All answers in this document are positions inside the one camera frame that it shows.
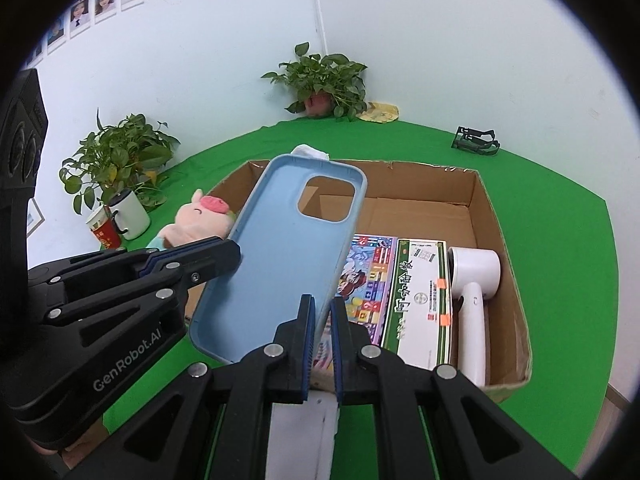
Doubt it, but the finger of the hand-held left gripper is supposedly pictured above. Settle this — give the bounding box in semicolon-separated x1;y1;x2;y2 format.
27;236;236;286
42;241;243;328

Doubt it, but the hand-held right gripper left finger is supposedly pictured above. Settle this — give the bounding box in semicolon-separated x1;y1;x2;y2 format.
65;294;317;480

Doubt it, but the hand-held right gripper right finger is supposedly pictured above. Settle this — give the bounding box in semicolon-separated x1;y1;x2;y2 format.
330;296;576;480

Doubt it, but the colourful board game box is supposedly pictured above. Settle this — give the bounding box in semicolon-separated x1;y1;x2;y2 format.
312;233;399;373

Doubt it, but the light blue phone case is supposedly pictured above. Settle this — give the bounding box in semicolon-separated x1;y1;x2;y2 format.
189;155;368;365

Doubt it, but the white packet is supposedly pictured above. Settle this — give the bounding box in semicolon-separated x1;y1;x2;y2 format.
264;390;342;480

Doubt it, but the brown cardboard box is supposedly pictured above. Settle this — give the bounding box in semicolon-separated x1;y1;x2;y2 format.
185;159;533;403

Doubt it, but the red paper cup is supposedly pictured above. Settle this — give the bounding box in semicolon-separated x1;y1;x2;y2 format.
86;205;123;251

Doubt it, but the pink and blue plush toy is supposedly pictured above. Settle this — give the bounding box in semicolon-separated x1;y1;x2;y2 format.
147;189;238;251

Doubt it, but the green and white box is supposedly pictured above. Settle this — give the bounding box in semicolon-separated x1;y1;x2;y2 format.
380;237;454;372

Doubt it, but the leafy green potted plant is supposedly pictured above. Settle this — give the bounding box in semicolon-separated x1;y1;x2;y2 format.
59;109;182;216

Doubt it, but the white hair dryer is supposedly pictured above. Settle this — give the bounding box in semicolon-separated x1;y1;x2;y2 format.
446;246;502;387

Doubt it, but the white tissue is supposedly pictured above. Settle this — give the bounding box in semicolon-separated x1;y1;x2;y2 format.
291;144;331;161

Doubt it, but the potted plant in pink pot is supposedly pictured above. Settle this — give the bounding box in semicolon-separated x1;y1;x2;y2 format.
261;42;369;122

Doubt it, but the black clip tool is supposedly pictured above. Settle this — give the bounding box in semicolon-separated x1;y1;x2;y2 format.
451;125;502;157

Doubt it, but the green tablecloth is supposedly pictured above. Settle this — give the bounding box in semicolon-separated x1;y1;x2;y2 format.
30;119;618;480

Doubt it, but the white mug with black handle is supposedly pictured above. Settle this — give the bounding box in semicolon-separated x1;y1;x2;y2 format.
106;191;152;241

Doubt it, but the small wall frame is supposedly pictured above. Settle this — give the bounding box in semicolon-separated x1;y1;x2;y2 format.
25;197;46;238

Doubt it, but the white wall conduit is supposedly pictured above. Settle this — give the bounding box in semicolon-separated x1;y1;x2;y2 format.
307;0;326;58

